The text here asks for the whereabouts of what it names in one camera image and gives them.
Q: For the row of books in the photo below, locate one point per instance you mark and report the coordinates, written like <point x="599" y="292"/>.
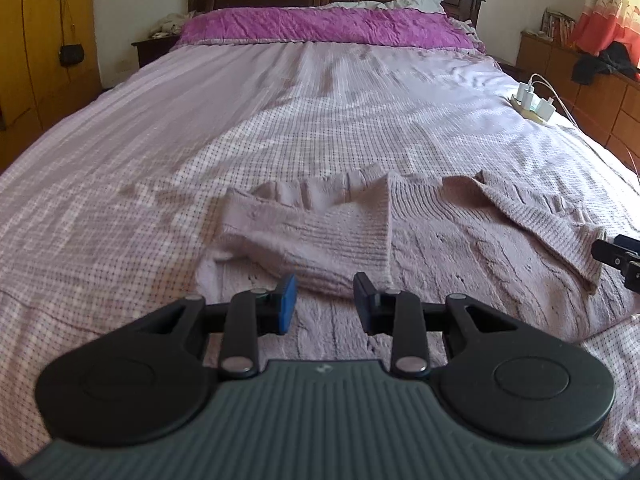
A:
<point x="560" y="25"/>

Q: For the pale yellow power strip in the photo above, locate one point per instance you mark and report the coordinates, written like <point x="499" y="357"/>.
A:
<point x="530" y="110"/>

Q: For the light wooden low cabinet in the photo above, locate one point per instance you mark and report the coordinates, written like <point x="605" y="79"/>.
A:
<point x="600" y="105"/>

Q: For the dark crumpled cloth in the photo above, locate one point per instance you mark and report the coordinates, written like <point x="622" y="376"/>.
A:
<point x="600" y="62"/>

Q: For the pink checkered bed sheet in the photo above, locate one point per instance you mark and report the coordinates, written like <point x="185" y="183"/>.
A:
<point x="200" y="135"/>

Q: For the pale pink knit sweater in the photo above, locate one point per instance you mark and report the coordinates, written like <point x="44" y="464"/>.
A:
<point x="450" y="260"/>

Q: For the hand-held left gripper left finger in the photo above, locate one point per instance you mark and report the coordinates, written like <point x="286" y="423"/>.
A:
<point x="288" y="305"/>

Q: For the white plug-in charger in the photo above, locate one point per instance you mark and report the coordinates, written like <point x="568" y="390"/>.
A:
<point x="526" y="94"/>
<point x="546" y="108"/>

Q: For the yellow wooden wardrobe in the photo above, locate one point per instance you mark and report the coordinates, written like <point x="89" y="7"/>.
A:
<point x="35" y="50"/>

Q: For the orange-red curtain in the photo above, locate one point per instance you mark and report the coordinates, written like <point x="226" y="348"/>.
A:
<point x="607" y="10"/>

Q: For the small black hanging pouch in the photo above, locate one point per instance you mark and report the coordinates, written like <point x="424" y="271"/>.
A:
<point x="71" y="55"/>

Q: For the white pillow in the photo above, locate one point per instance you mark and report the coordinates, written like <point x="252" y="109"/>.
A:
<point x="410" y="2"/>

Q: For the crumpled beige cloth heap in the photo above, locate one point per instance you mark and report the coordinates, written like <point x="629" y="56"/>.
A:
<point x="170" y="25"/>

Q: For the dark wooden nightstand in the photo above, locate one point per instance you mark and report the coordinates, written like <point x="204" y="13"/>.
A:
<point x="152" y="52"/>

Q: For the purple pillow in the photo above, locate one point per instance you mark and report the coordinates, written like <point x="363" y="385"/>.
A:
<point x="325" y="25"/>

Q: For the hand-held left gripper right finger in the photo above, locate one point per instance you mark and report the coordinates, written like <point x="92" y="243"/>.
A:
<point x="361" y="295"/>

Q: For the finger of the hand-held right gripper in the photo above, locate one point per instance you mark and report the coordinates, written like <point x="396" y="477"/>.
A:
<point x="627" y="241"/>
<point x="610" y="255"/>

